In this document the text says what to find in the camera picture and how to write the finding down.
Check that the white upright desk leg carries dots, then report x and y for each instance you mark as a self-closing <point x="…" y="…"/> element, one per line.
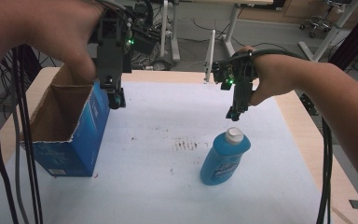
<point x="175" y="34"/>

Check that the blue cardboard box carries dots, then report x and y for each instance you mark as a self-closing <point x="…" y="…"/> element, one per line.
<point x="84" y="137"/>

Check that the white slanted desk leg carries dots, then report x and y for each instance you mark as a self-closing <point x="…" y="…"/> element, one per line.
<point x="332" y="31"/>

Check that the office chair base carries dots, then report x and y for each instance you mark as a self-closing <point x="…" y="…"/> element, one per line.
<point x="317" y="23"/>

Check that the person's left hand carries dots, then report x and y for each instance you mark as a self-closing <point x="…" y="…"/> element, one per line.
<point x="65" y="31"/>

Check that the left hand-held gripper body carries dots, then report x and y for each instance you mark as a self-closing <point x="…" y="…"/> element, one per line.
<point x="112" y="53"/>

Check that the white desk frame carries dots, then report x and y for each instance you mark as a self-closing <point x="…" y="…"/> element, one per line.
<point x="231" y="28"/>

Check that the white foam mat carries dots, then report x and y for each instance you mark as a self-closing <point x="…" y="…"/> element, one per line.
<point x="152" y="193"/>

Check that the person's right hand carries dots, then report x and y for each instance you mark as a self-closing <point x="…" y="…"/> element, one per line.
<point x="273" y="77"/>

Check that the black metal post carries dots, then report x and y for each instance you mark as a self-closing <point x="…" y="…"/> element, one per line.
<point x="354" y="34"/>

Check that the blue bottle with white cap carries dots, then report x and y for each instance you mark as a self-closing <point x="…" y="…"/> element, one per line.
<point x="220" y="161"/>

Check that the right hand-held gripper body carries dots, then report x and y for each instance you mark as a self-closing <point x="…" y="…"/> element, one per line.
<point x="240" y="71"/>

